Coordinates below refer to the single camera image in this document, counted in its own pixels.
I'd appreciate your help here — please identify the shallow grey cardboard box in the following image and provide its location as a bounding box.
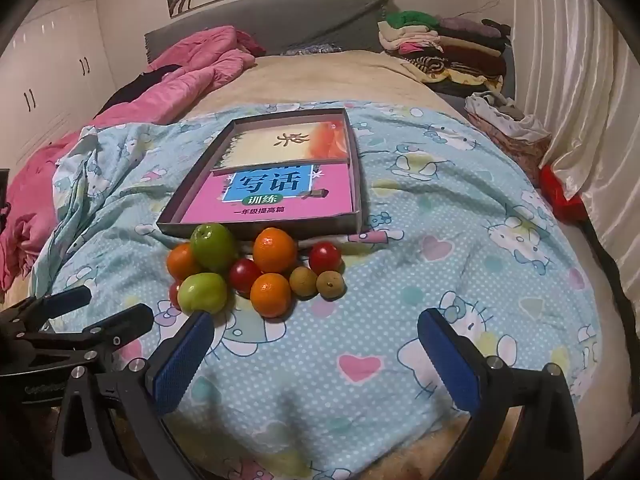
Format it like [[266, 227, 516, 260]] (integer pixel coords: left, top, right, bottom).
[[156, 108, 363, 242]]

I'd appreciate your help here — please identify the red cloth item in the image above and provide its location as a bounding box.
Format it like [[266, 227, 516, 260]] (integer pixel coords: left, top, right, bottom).
[[539, 164, 588, 223]]

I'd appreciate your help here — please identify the beige blanket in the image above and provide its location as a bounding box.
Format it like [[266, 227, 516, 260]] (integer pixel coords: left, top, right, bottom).
[[95, 51, 471, 126]]

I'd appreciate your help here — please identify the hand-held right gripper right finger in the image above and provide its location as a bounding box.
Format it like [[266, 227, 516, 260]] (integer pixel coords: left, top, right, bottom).
[[417, 308, 586, 480]]

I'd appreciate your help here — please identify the grey pillow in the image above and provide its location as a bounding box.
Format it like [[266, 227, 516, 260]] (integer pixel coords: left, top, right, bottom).
[[144, 0, 516, 96]]

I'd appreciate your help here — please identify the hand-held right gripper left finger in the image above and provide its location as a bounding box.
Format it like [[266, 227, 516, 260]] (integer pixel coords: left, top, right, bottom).
[[52, 310, 216, 480]]

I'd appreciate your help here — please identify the black garment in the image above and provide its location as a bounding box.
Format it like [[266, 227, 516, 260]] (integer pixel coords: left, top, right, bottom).
[[95, 64, 183, 118]]

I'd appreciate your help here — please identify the cream and orange book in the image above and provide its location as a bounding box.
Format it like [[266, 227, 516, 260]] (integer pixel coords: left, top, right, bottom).
[[212, 121, 349, 170]]

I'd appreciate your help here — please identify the dark green apple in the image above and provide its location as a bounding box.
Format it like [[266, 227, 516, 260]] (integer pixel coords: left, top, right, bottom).
[[190, 223, 237, 275]]

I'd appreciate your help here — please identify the light green apple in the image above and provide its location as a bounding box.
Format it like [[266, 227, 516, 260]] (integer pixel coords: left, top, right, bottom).
[[177, 273, 228, 316]]

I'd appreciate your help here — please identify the pink workbook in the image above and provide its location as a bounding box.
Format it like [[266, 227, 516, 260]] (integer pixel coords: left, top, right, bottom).
[[180, 162, 353, 225]]

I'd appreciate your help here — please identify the pink jacket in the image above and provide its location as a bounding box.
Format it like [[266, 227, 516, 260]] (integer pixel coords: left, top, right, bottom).
[[0, 25, 268, 293]]

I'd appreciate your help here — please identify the dark patterned cloth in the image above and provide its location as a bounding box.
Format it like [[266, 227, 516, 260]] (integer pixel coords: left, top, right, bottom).
[[280, 44, 346, 57]]

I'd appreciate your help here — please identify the white crumpled garment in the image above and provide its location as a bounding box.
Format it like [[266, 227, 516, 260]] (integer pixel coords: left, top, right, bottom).
[[465, 91, 551, 141]]

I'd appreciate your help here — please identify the stack of folded clothes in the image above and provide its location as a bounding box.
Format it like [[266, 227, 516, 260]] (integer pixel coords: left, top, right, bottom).
[[377, 10, 516, 98]]

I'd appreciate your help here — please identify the white wardrobe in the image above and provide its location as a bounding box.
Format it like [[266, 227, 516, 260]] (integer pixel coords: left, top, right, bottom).
[[0, 0, 118, 173]]

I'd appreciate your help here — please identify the orange tangerine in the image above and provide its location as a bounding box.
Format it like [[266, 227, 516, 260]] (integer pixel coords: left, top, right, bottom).
[[252, 227, 298, 275], [166, 245, 201, 281], [250, 272, 292, 319]]

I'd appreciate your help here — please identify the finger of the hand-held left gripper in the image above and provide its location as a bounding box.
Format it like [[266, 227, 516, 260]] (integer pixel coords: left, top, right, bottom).
[[15, 304, 154, 357], [0, 286, 93, 331]]

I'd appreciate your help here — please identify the cream satin curtain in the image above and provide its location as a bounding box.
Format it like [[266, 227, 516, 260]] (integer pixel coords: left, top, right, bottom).
[[510, 0, 640, 321]]

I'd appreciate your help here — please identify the small yellow-green fruit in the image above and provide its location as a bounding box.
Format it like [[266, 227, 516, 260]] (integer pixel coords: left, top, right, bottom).
[[316, 270, 346, 301]]

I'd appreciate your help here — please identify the cartoon print blue blanket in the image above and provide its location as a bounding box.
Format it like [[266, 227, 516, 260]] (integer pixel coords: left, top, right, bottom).
[[37, 101, 601, 480]]

